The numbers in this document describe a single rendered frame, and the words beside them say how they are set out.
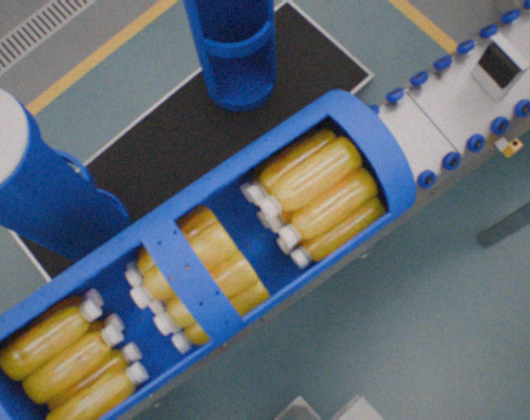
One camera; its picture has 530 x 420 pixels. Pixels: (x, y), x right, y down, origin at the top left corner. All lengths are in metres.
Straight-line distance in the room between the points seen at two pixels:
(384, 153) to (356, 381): 1.30
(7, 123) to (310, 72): 1.31
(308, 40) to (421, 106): 1.06
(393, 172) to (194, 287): 0.40
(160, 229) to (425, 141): 0.68
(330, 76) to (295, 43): 0.21
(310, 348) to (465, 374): 0.60
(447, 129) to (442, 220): 0.96
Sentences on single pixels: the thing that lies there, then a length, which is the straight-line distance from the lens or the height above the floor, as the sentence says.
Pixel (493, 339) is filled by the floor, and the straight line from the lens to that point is 2.28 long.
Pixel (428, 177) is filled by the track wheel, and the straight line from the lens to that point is 1.26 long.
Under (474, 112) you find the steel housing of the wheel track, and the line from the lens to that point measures 1.41.
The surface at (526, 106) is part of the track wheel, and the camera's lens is 1.41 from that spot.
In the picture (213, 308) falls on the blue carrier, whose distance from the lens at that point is 0.94.
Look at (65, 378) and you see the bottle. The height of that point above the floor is 1.09.
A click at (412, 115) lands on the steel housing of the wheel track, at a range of 1.36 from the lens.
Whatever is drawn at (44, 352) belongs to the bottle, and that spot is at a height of 1.13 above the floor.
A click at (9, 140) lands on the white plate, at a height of 1.04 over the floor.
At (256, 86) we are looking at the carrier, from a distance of 2.23.
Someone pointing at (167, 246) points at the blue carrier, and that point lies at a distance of 0.93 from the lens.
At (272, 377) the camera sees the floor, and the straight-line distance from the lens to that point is 2.13.
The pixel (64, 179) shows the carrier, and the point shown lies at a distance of 1.51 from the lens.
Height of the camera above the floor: 2.13
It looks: 75 degrees down
